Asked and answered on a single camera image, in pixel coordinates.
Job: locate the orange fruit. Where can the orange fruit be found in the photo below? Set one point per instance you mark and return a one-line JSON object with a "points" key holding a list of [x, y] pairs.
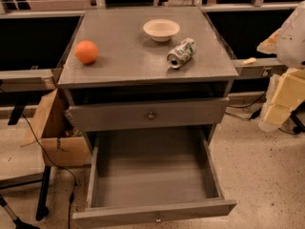
{"points": [[86, 52]]}

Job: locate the grey upper drawer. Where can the grey upper drawer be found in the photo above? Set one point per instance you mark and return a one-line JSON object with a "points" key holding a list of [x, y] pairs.
{"points": [[148, 114]]}

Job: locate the black table leg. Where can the black table leg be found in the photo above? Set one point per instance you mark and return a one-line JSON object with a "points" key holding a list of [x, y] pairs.
{"points": [[299, 126], [42, 209]]}

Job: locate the crushed green 7up can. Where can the crushed green 7up can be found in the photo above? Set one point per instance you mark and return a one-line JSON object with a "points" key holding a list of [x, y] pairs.
{"points": [[182, 53]]}

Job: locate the brown cardboard box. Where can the brown cardboard box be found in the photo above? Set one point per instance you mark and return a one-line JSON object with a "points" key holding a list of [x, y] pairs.
{"points": [[51, 128]]}

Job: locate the small cream foam piece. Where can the small cream foam piece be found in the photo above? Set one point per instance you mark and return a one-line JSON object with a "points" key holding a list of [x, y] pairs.
{"points": [[249, 61]]}

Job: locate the black table leg right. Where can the black table leg right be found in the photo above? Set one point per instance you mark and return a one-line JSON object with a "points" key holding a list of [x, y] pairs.
{"points": [[299, 126]]}

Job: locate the black tripod leg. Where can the black tripod leg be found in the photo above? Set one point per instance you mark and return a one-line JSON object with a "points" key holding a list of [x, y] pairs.
{"points": [[19, 224]]}

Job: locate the black table leg left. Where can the black table leg left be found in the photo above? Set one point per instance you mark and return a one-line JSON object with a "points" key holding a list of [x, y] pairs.
{"points": [[42, 209]]}

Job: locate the open grey middle drawer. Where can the open grey middle drawer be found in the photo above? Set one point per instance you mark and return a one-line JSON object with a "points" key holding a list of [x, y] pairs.
{"points": [[152, 175]]}

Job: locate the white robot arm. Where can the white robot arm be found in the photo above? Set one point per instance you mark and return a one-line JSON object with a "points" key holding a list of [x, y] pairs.
{"points": [[290, 46]]}

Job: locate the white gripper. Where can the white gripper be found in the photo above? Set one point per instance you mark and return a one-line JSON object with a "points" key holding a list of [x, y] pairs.
{"points": [[293, 40]]}

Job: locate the white paper bowl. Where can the white paper bowl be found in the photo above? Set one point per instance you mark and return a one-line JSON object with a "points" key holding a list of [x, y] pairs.
{"points": [[161, 30]]}

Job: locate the grey wooden drawer cabinet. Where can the grey wooden drawer cabinet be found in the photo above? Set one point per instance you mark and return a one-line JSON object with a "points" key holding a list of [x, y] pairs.
{"points": [[131, 67]]}

